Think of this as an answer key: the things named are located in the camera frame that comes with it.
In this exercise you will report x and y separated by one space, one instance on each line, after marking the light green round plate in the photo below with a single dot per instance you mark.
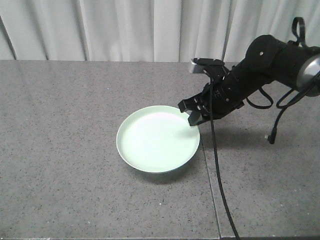
157 139

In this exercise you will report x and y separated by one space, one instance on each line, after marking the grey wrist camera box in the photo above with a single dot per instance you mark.
197 65

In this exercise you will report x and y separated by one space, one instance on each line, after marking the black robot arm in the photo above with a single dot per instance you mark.
266 60

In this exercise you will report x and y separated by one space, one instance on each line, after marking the white pleated curtain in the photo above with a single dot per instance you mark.
147 30

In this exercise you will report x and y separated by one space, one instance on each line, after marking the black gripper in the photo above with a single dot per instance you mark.
219 97

